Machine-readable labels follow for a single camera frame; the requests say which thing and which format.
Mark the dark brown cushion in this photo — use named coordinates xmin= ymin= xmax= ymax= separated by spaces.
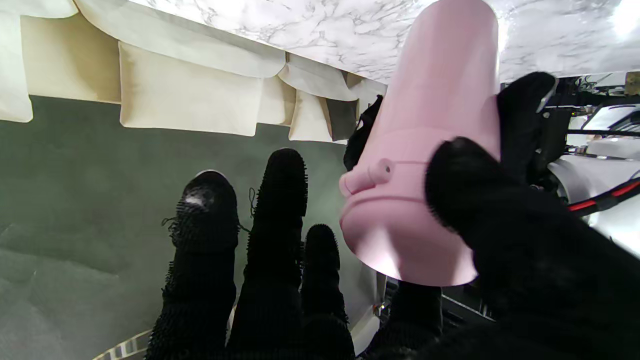
xmin=326 ymin=97 xmax=360 ymax=142

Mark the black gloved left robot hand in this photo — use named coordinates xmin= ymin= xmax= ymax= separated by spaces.
xmin=344 ymin=71 xmax=559 ymax=188

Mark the cluttered equipment with cables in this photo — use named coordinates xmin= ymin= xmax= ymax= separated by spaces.
xmin=557 ymin=70 xmax=640 ymax=151

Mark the gold-edged dark panel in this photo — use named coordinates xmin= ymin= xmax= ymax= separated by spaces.
xmin=92 ymin=327 xmax=153 ymax=360

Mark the large cream cushion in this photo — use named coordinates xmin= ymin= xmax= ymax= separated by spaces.
xmin=0 ymin=14 xmax=34 ymax=124

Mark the pink thermos lid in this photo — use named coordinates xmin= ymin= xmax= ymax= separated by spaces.
xmin=339 ymin=125 xmax=501 ymax=287

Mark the red black left arm cable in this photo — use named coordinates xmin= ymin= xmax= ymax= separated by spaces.
xmin=567 ymin=180 xmax=640 ymax=215

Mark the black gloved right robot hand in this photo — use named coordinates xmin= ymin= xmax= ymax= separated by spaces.
xmin=144 ymin=136 xmax=640 ymax=360

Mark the wide rectangular cream cushion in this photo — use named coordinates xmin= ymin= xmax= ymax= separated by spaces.
xmin=118 ymin=41 xmax=265 ymax=137

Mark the cream cushion behind dark cushion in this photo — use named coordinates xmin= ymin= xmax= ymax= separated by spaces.
xmin=288 ymin=90 xmax=334 ymax=144

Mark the cream fabric sofa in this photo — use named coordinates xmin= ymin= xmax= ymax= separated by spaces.
xmin=0 ymin=0 xmax=388 ymax=146

